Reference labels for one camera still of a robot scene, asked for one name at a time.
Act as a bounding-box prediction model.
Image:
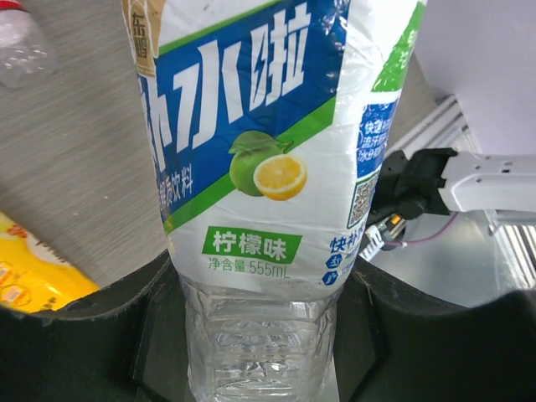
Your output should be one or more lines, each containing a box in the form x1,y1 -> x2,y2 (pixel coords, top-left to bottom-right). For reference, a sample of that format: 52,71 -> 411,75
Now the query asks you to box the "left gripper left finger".
1,253 -> 191,401

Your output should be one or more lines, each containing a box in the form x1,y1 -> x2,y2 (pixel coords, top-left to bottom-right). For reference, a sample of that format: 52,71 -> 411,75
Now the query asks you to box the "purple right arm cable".
383,210 -> 460,249

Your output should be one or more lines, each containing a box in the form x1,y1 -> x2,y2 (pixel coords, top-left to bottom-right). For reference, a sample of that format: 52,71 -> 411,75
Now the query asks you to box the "red cap clear bottle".
1,1 -> 56,89

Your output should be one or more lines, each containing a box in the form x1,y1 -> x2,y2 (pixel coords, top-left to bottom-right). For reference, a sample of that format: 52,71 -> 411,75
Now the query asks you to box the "clear bottle blue green label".
121,1 -> 426,401

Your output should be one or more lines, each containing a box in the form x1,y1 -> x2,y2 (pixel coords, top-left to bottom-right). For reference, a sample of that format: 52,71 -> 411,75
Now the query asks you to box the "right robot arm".
370,147 -> 535,220

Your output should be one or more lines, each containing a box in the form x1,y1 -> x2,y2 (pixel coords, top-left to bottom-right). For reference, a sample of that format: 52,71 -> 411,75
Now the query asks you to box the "yellow label bottle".
1,214 -> 100,313

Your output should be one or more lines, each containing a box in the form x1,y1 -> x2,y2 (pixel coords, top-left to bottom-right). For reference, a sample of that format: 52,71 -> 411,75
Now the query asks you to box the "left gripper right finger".
333,260 -> 535,401

